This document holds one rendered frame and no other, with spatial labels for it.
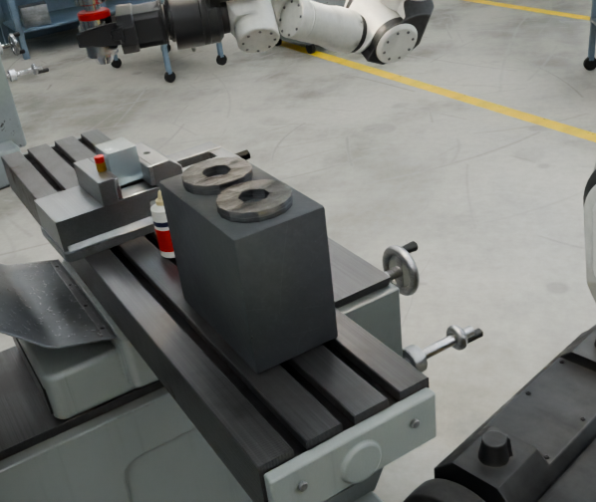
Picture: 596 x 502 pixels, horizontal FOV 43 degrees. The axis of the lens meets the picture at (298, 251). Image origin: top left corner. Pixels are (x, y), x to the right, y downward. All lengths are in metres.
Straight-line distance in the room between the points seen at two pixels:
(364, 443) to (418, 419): 0.08
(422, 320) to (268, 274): 1.72
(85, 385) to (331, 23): 0.69
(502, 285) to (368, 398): 1.90
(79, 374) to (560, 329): 1.69
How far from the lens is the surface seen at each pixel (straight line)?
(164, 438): 1.34
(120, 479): 1.35
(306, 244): 0.87
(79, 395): 1.24
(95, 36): 1.18
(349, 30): 1.29
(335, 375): 0.91
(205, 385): 0.92
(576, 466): 1.28
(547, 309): 2.63
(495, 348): 2.44
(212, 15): 1.16
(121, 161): 1.29
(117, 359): 1.23
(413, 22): 1.31
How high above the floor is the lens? 1.47
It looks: 29 degrees down
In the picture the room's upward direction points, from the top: 7 degrees counter-clockwise
